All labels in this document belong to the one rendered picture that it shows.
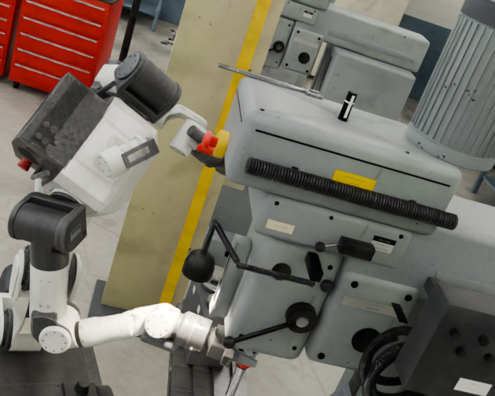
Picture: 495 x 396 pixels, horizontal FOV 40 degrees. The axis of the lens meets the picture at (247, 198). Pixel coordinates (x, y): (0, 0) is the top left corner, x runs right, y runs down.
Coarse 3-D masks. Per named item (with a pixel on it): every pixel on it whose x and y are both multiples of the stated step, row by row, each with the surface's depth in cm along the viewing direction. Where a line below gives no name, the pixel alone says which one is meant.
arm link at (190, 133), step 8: (192, 120) 198; (184, 128) 198; (192, 128) 194; (200, 128) 199; (176, 136) 198; (184, 136) 197; (192, 136) 194; (200, 136) 195; (176, 144) 197; (184, 144) 197; (192, 144) 198; (184, 152) 197; (192, 152) 203; (200, 152) 201
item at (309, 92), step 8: (224, 64) 149; (240, 72) 149; (248, 72) 150; (264, 80) 150; (272, 80) 150; (288, 88) 151; (296, 88) 151; (304, 88) 154; (312, 96) 151; (320, 96) 152
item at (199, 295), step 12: (216, 276) 218; (192, 288) 215; (204, 288) 211; (216, 288) 211; (192, 300) 212; (204, 300) 206; (192, 312) 210; (204, 312) 200; (216, 324) 201; (192, 360) 206; (204, 360) 207; (216, 360) 208
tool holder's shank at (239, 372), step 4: (236, 364) 172; (236, 368) 172; (240, 368) 171; (244, 368) 171; (236, 372) 172; (240, 372) 172; (232, 376) 174; (236, 376) 172; (240, 376) 173; (232, 380) 174; (236, 380) 173; (232, 384) 174; (236, 384) 174; (228, 388) 175; (232, 388) 174; (236, 388) 175; (228, 392) 175; (232, 392) 175
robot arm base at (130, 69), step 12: (132, 60) 167; (144, 60) 166; (120, 72) 168; (132, 72) 165; (120, 84) 166; (120, 96) 168; (132, 96) 168; (180, 96) 173; (144, 108) 171; (168, 108) 173; (156, 120) 175
